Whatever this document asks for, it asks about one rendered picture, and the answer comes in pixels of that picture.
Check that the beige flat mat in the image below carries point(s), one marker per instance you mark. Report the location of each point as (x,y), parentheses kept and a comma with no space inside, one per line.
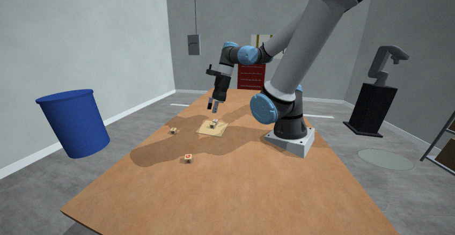
(217,131)

